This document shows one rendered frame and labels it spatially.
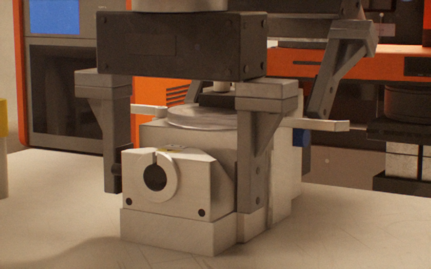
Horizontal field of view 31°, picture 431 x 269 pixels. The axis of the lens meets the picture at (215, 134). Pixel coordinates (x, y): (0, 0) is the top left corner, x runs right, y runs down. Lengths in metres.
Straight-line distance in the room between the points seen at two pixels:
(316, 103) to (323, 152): 1.47
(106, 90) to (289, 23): 0.22
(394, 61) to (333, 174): 1.00
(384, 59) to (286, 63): 0.15
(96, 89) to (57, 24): 1.28
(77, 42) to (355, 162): 0.81
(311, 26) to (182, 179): 0.24
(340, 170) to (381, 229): 1.48
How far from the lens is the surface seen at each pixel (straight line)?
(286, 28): 0.78
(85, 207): 0.75
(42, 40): 1.96
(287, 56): 1.24
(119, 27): 0.62
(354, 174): 2.15
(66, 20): 1.91
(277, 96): 0.56
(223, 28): 0.57
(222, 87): 0.70
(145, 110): 0.71
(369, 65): 1.21
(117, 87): 0.65
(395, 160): 1.26
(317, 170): 2.19
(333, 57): 0.72
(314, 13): 0.75
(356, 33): 0.73
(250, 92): 0.57
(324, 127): 0.63
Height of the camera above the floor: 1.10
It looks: 10 degrees down
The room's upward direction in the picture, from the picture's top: straight up
